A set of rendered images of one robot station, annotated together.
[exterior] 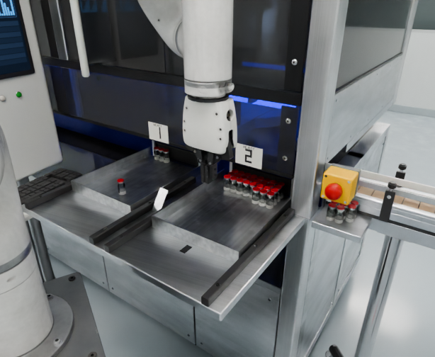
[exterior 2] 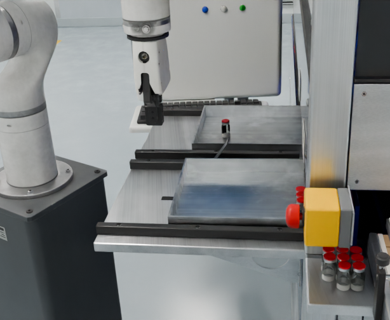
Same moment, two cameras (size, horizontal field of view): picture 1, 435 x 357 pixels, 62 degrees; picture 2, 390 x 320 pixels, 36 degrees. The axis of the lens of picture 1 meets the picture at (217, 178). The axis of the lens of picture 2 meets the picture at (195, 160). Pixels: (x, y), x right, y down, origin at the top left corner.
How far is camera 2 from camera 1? 1.00 m
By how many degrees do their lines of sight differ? 57
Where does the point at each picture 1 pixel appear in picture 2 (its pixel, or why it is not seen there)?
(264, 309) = not seen: outside the picture
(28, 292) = (20, 143)
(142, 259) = (134, 185)
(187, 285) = (118, 216)
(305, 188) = not seen: hidden behind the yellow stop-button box
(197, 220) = (220, 186)
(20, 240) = (20, 103)
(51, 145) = (267, 72)
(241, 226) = (237, 214)
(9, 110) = (228, 23)
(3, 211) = (21, 80)
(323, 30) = not seen: outside the picture
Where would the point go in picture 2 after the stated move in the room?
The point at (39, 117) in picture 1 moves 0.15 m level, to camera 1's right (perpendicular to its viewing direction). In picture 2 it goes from (260, 37) to (286, 47)
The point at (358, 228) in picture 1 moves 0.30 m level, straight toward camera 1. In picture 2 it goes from (330, 298) to (145, 310)
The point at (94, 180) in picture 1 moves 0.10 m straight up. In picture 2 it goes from (232, 115) to (232, 82)
